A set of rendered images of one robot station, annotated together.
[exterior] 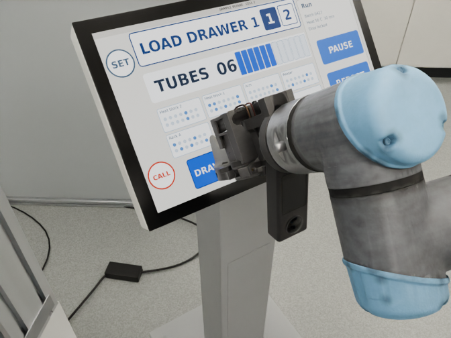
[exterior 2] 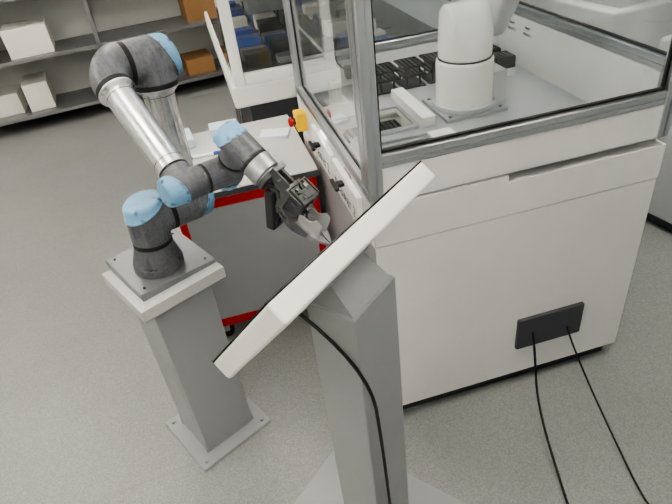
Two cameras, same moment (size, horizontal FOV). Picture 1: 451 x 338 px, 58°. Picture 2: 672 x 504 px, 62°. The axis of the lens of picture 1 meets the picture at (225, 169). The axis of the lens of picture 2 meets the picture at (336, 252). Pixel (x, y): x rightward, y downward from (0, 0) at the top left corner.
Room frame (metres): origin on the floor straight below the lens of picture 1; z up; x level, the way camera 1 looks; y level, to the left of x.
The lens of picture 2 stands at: (1.49, -0.35, 1.75)
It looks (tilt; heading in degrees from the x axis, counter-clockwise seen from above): 36 degrees down; 160
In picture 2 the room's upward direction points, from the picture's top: 8 degrees counter-clockwise
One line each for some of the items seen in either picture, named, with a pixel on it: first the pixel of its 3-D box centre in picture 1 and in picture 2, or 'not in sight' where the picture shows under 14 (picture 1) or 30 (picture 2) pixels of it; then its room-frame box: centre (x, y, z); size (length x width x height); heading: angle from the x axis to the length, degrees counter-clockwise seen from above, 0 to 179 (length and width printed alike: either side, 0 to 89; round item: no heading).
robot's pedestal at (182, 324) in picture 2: not in sight; (193, 355); (-0.03, -0.37, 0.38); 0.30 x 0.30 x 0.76; 18
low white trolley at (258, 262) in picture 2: not in sight; (252, 226); (-0.71, 0.06, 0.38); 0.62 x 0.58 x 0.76; 171
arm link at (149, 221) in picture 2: not in sight; (148, 217); (-0.03, -0.36, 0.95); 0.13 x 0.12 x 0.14; 108
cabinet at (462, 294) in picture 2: not in sight; (450, 234); (-0.13, 0.76, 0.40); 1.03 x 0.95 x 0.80; 171
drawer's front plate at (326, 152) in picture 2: not in sight; (323, 151); (-0.26, 0.29, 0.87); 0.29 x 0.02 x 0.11; 171
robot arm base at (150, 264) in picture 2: not in sight; (155, 250); (-0.03, -0.37, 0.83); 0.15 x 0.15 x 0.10
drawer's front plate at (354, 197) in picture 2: not in sight; (347, 191); (0.05, 0.24, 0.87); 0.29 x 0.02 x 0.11; 171
